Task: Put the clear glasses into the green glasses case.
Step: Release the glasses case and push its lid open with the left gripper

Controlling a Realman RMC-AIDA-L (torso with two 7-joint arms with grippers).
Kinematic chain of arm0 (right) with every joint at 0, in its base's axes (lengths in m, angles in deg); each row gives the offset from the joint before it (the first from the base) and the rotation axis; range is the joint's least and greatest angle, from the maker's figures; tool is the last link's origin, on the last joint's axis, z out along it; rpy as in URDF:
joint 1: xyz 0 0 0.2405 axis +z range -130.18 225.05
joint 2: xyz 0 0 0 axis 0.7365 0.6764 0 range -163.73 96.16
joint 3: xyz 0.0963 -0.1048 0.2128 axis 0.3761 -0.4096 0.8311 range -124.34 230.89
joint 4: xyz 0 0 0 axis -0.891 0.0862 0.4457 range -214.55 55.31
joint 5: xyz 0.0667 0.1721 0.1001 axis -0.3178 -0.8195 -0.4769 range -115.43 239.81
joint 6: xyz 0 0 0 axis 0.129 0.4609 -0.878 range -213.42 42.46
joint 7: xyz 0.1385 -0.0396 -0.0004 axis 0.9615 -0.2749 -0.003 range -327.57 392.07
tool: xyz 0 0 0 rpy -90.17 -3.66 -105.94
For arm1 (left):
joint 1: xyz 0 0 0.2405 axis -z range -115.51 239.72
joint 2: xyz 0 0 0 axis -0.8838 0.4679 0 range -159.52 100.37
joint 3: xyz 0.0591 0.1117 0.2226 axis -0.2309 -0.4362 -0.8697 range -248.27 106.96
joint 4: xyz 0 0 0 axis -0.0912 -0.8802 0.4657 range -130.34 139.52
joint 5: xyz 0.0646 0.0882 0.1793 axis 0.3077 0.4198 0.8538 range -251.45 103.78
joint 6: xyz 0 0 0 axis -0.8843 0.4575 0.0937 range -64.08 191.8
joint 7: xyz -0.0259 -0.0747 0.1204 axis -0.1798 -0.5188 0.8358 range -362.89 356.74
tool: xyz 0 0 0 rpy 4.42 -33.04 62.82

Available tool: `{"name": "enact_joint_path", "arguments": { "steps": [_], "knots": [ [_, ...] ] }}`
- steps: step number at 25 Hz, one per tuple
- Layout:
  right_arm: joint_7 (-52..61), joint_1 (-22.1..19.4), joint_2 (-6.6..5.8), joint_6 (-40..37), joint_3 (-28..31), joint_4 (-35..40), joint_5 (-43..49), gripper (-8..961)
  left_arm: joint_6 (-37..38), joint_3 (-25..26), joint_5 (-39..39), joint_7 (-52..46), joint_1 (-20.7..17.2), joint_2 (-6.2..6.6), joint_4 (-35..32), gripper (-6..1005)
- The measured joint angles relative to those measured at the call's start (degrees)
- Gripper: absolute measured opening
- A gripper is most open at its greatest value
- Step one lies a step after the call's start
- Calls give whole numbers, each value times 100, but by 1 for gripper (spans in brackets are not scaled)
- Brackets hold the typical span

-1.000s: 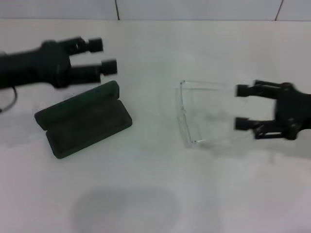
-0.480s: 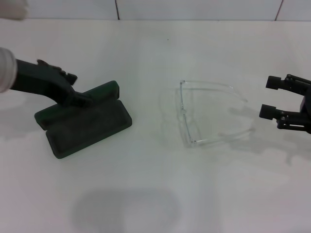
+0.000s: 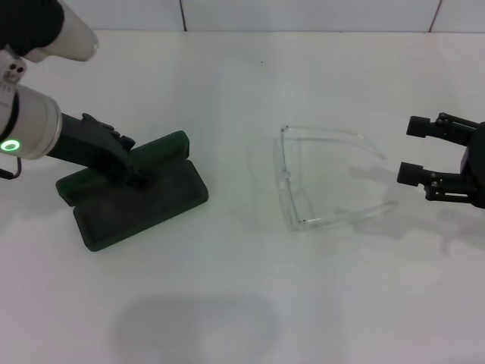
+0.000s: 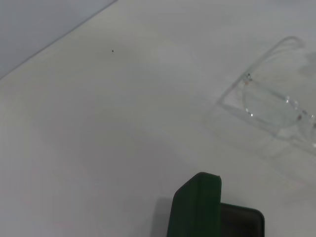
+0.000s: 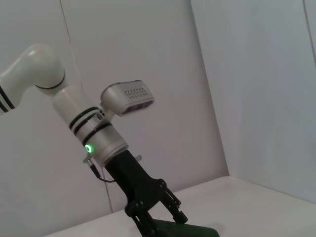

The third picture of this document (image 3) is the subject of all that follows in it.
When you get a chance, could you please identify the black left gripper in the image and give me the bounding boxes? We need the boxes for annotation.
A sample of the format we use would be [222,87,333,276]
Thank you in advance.
[48,111,152,190]

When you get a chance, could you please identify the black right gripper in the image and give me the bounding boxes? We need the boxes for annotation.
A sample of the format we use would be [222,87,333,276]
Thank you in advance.
[396,111,485,210]

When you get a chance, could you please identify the green glasses case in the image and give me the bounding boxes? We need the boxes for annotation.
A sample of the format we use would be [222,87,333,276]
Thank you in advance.
[55,130,210,253]

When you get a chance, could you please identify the clear white plastic glasses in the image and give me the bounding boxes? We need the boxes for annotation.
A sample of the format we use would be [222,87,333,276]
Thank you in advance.
[272,124,399,232]

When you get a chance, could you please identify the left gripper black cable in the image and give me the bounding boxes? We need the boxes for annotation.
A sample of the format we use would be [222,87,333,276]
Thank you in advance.
[0,157,22,180]

